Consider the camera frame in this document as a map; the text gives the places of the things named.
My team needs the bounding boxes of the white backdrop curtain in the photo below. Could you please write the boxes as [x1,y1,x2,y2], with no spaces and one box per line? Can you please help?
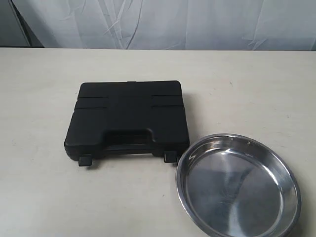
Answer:
[0,0,316,51]

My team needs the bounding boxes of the black plastic tool case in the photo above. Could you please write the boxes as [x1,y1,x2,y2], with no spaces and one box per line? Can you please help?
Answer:
[64,80,190,166]

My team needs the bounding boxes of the round stainless steel tray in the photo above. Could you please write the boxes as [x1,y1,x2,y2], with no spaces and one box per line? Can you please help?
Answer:
[175,133,302,237]

